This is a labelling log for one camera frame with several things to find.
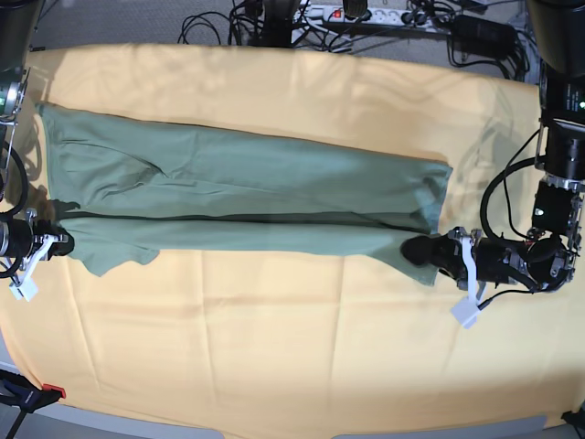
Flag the black centre stand post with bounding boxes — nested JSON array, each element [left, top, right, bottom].
[[260, 0, 298, 48]]

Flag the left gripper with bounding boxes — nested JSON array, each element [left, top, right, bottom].
[[400, 227, 533, 329]]

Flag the tangled black floor cables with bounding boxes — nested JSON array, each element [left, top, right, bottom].
[[176, 0, 536, 82]]

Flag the black clamp right corner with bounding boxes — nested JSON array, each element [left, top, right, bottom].
[[561, 402, 585, 430]]

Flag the white power strip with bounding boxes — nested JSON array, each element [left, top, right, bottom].
[[301, 2, 433, 29]]

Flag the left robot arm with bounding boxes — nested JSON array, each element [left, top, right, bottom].
[[400, 1, 584, 328]]

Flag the black power adapter brick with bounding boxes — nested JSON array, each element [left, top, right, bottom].
[[451, 15, 516, 53]]

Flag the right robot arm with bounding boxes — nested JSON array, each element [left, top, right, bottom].
[[1, 0, 74, 301]]

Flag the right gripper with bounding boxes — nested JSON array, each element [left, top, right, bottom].
[[1, 208, 75, 302]]

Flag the red-tipped bar clamp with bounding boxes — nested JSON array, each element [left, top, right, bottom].
[[1, 369, 66, 439]]

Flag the yellow table cloth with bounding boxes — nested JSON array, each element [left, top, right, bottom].
[[1, 45, 584, 438]]

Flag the green T-shirt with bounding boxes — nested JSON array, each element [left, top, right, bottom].
[[37, 103, 452, 284]]

